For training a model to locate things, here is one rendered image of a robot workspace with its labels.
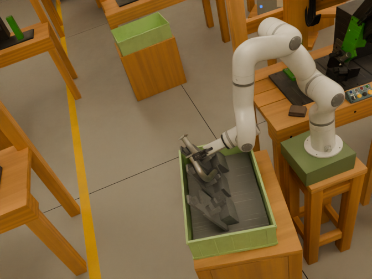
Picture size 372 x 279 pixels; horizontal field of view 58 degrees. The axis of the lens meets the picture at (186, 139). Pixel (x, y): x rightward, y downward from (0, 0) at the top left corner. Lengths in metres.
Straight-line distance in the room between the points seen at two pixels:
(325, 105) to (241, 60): 0.47
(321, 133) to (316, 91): 0.26
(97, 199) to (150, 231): 0.69
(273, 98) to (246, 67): 1.03
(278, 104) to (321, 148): 0.57
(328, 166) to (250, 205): 0.43
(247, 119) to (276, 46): 0.32
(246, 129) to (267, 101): 0.93
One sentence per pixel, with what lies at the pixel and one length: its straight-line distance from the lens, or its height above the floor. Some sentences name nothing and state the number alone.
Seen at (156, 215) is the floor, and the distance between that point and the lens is 2.97.
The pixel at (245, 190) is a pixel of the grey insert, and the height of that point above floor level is 0.85.
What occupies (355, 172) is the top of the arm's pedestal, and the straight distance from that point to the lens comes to 1.96.
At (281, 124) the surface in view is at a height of 0.90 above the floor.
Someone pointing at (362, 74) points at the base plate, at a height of 0.90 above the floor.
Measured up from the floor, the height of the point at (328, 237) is 0.24.
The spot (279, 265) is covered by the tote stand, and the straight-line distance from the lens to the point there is 1.84.
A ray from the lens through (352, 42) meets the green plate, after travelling 2.38.
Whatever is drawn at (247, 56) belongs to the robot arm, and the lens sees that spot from 1.35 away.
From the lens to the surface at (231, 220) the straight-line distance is 1.73.
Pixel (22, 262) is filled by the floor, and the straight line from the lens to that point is 3.32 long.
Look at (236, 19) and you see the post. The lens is 2.32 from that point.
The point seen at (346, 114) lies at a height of 0.83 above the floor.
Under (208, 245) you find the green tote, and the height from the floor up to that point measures 0.90.
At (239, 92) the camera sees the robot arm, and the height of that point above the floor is 1.50.
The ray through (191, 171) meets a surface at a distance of 1.64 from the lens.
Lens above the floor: 2.33
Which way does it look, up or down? 42 degrees down
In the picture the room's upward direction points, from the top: 17 degrees counter-clockwise
